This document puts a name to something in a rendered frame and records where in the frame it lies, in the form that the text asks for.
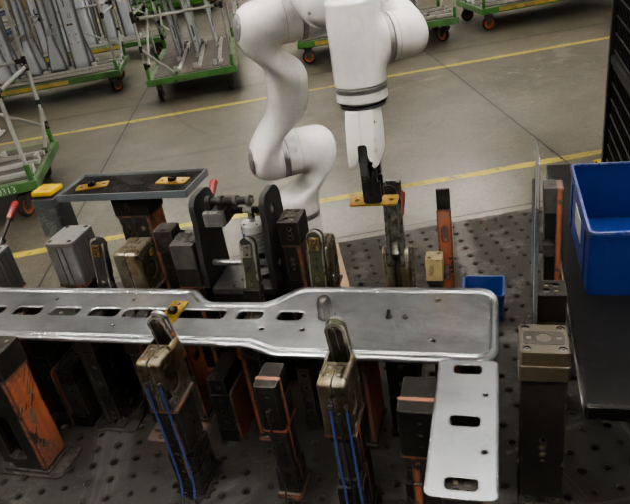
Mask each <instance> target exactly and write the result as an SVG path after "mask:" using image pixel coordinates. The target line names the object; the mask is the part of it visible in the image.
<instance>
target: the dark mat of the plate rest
mask: <svg viewBox="0 0 630 504"><path fill-rule="evenodd" d="M202 172H203V171H196V172H176V173H156V174H135V175H115V176H95V177H84V178H83V179H82V180H80V181H79V182H78V183H76V184H75V185H74V186H72V187H71V188H70V189H69V190H67V191H66V192H65V193H63V194H62V195H77V194H102V193H126V192H151V191H175V190H185V189H186V188H187V187H188V186H189V185H190V184H191V183H192V182H193V181H194V180H195V179H196V178H197V177H198V176H199V175H200V174H201V173H202ZM171 175H176V177H190V179H189V180H188V181H187V182H185V183H184V184H155V182H157V181H158V180H159V179H160V178H162V177H169V176H171ZM108 180H109V181H110V182H109V184H108V185H107V186H106V187H102V188H96V189H90V190H84V191H77V192H76V191H75V189H76V188H77V187H78V186H79V185H83V184H88V182H89V181H95V182H102V181H108Z"/></svg>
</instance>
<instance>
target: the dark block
mask: <svg viewBox="0 0 630 504"><path fill-rule="evenodd" d="M276 224H277V229H278V234H279V239H280V244H281V247H283V248H284V253H285V258H286V263H287V268H288V273H289V278H290V281H291V282H290V283H291V288H292V291H293V290H296V289H298V288H302V287H311V282H310V278H309V270H308V264H307V259H306V253H305V248H306V246H307V244H306V235H307V233H308V232H309V228H308V222H307V216H306V210H305V209H285V210H284V211H283V213H282V215H281V216H280V218H279V220H278V221H277V223H276ZM316 363H317V368H318V371H321V369H322V361H321V360H319V359H316Z"/></svg>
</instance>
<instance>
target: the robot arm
mask: <svg viewBox="0 0 630 504"><path fill-rule="evenodd" d="M233 33H234V38H235V40H236V42H237V44H238V45H239V47H240V48H241V50H242V51H243V52H244V53H245V54H246V55H247V56H248V57H249V58H250V59H252V60H253V61H254V62H256V63H257V64H258V65H259V66H260V67H262V69H263V70H264V74H265V82H266V96H267V106H266V111H265V114H264V116H263V118H262V120H261V122H260V124H259V125H258V127H257V129H256V131H255V133H254V135H253V137H252V139H251V142H250V145H249V150H248V162H249V166H250V169H251V172H252V173H253V174H254V175H255V176H256V177H257V178H259V179H261V180H265V181H273V180H278V179H283V178H287V177H291V176H295V175H297V176H296V178H295V179H293V180H292V181H291V182H290V183H289V184H288V185H287V186H285V187H284V188H283V189H282V190H281V191H280V195H281V200H282V205H283V210H285V209H305V210H306V216H307V222H308V228H309V231H310V230H311V229H319V230H321V231H322V232H323V226H322V218H321V211H320V203H319V190H320V187H321V185H322V183H323V182H324V180H325V178H326V177H327V175H328V173H329V172H330V170H331V168H332V166H333V164H334V162H335V159H336V153H337V147H336V141H335V139H334V136H333V134H332V133H331V132H330V131H329V130H328V129H327V128H326V127H324V126H321V125H308V126H303V127H298V128H294V126H295V125H296V124H297V123H298V122H299V121H300V119H301V118H302V116H303V114H304V112H305V109H306V105H307V99H308V76H307V71H306V69H305V67H304V65H303V64H302V62H301V61H300V60H299V59H298V58H296V57H295V56H293V55H291V54H290V53H288V52H286V51H284V50H282V49H281V48H280V47H281V46H282V45H283V44H286V43H291V42H296V41H301V40H306V39H311V38H315V37H319V36H322V35H324V34H326V33H327V34H328V41H329V48H330V56H331V63H332V70H333V77H334V85H335V92H336V100H337V102H338V103H339V104H340V108H341V109H342V110H345V131H346V144H347V155H348V165H349V168H350V169H351V170H353V169H354V168H355V167H356V165H357V163H358V161H359V167H360V177H361V183H362V191H363V199H364V202H365V203H377V202H382V196H383V195H384V183H383V174H379V173H381V172H382V168H381V158H382V155H383V153H384V149H385V138H384V127H383V118H382V111H381V106H382V105H384V104H385V103H386V97H387V96H388V94H389V93H388V83H387V72H386V68H387V65H388V63H390V62H394V61H398V60H403V59H406V58H410V57H413V56H415V55H417V54H419V53H420V52H422V51H423V50H424V49H425V47H426V45H427V43H428V38H429V31H428V26H427V23H426V21H425V19H424V17H423V15H422V14H421V13H420V11H419V10H418V9H417V8H416V7H415V6H414V5H413V4H412V3H411V2H410V1H409V0H252V1H249V2H247V3H245V4H243V5H242V6H241V7H240V8H239V9H238V10H237V12H236V14H235V16H234V19H233ZM293 128H294V129H293Z"/></svg>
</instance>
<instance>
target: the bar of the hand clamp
mask: <svg viewBox="0 0 630 504"><path fill-rule="evenodd" d="M383 183H384V195H393V194H398V195H399V200H398V203H397V205H391V206H383V213H384V226H385V239H386V252H387V263H391V262H392V256H391V251H392V246H391V242H399V244H400V258H401V263H405V258H404V248H405V239H404V224H403V209H402V193H401V180H400V179H389V180H383Z"/></svg>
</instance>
